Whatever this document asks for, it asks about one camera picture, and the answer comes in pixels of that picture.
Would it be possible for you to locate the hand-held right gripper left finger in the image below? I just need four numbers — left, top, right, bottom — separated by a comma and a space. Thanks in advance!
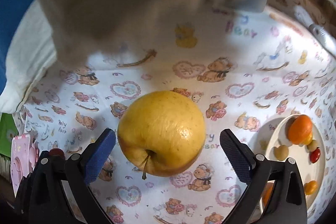
20, 128, 116, 224

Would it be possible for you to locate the green box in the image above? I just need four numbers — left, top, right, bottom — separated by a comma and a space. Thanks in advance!
0, 113, 19, 156

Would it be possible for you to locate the small orange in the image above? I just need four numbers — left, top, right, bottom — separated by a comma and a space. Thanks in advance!
287, 114, 313, 145

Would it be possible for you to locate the white remote control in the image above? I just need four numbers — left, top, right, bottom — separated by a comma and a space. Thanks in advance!
294, 5, 336, 54

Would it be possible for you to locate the bear printed cloth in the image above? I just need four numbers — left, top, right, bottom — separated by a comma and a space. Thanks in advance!
13, 4, 336, 224

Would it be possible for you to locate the yellow apple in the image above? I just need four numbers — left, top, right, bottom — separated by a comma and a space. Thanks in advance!
117, 91, 206, 180

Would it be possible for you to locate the pink plastic box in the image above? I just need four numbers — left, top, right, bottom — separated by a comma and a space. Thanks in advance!
10, 134, 40, 193

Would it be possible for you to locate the red cherry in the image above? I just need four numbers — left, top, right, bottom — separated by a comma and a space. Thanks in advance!
49, 148, 65, 159

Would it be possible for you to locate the cream plate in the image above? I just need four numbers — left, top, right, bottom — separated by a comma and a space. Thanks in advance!
259, 114, 327, 214

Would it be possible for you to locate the large orange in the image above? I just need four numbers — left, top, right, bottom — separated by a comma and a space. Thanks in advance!
262, 182, 274, 207

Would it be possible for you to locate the striped cloth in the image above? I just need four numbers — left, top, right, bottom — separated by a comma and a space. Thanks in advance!
0, 0, 300, 114

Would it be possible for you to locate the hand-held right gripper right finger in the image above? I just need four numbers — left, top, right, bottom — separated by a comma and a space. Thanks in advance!
219, 129, 307, 224

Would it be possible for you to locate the red cherry tomato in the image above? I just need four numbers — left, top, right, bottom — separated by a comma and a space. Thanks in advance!
309, 148, 321, 163

